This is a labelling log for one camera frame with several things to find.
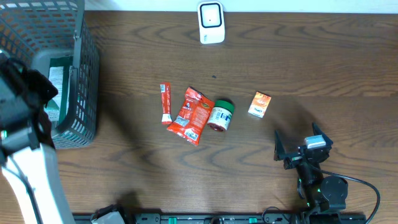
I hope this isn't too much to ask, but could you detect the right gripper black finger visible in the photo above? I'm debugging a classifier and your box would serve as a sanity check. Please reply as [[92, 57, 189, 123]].
[[312, 122, 333, 146], [274, 131, 285, 161]]

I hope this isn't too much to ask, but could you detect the red stick packet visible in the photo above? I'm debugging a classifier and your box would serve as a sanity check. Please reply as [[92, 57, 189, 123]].
[[160, 82, 172, 125]]

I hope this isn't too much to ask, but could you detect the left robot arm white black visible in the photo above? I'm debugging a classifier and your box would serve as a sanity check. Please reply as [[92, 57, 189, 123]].
[[1, 63, 129, 223]]

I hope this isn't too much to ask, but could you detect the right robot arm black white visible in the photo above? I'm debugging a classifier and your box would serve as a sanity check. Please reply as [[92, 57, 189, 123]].
[[274, 123, 348, 213]]

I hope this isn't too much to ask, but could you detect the green white 3M package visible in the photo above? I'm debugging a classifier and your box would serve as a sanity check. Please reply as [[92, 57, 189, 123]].
[[44, 56, 73, 124]]

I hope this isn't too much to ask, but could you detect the small orange box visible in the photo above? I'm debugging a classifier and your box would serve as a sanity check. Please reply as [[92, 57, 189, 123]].
[[248, 91, 271, 118]]

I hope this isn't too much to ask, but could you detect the grey plastic mesh basket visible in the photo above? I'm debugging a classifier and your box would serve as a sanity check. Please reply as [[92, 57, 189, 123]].
[[1, 0, 100, 149]]

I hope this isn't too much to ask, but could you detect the red snack bag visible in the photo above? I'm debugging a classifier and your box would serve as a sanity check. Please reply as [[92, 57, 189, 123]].
[[167, 87, 215, 146]]

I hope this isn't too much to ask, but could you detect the white barcode scanner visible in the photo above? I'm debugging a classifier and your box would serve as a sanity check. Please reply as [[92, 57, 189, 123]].
[[197, 1, 226, 45]]

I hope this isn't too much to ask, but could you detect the green lid jar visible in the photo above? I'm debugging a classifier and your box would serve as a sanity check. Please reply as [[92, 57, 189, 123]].
[[207, 100, 234, 132]]

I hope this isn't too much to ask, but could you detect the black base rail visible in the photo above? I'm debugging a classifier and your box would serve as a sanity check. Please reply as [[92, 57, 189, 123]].
[[73, 212, 368, 224]]

